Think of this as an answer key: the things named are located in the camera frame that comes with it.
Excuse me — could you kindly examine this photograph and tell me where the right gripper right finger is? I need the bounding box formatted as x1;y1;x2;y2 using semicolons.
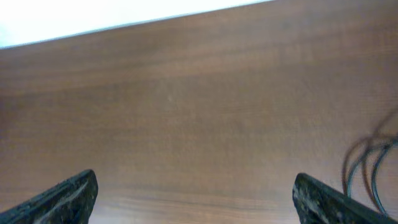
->
292;173;397;224

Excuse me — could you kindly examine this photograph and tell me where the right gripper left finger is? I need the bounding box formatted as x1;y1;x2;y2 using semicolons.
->
1;169;98;224

